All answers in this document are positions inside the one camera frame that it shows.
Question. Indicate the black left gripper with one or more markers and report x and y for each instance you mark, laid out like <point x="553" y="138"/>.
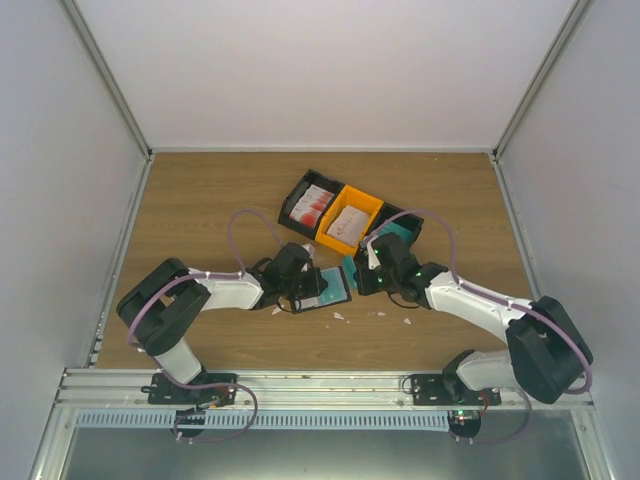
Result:
<point x="317" y="285"/>

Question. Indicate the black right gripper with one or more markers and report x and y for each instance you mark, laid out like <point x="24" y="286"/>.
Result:
<point x="365" y="287"/>

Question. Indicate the black leather card holder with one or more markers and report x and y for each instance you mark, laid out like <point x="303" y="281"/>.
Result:
<point x="336" y="292"/>

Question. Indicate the teal white credit card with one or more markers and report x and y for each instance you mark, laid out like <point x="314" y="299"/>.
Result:
<point x="349" y="268"/>

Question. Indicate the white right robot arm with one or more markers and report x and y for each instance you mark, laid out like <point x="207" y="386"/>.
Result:
<point x="545" y="355"/>

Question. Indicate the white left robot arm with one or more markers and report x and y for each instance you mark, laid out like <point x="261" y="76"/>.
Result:
<point x="160" y="309"/>

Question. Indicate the teal card stack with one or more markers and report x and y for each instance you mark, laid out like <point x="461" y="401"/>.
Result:
<point x="407" y="235"/>

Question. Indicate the red white card stack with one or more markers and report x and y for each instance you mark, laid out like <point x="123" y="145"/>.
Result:
<point x="308" y="209"/>

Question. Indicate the black right storage bin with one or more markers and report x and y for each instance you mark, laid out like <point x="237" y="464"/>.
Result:
<point x="387" y="210"/>

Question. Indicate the black storage bin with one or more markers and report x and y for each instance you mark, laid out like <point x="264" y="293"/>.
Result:
<point x="387" y="210"/>
<point x="311" y="177"/>

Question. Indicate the black left storage bin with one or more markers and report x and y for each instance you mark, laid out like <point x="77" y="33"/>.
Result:
<point x="311" y="177"/>

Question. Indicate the yellow middle storage bin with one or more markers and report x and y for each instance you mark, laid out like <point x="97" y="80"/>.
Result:
<point x="353" y="197"/>

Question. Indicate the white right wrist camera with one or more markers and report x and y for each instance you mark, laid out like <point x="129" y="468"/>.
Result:
<point x="371" y="256"/>

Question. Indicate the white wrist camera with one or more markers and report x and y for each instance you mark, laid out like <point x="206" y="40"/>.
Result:
<point x="371" y="256"/>
<point x="310" y="249"/>

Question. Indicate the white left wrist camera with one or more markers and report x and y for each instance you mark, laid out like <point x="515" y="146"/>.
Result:
<point x="310" y="249"/>

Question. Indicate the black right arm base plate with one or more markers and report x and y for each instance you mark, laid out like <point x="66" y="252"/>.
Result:
<point x="437" y="389"/>

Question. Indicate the grey slotted cable duct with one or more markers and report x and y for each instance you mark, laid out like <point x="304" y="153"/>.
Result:
<point x="268" y="420"/>

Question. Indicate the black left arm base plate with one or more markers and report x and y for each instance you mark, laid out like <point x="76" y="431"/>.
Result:
<point x="162" y="391"/>

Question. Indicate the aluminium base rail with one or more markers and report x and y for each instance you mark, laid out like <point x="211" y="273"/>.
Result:
<point x="274" y="389"/>

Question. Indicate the aluminium corner post left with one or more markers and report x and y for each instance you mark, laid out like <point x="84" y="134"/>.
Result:
<point x="87" y="39"/>

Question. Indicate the aluminium corner post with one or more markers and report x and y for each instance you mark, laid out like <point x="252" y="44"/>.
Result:
<point x="568" y="27"/>
<point x="87" y="39"/>

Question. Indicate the aluminium corner post right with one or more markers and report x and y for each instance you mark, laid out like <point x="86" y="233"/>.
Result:
<point x="568" y="27"/>

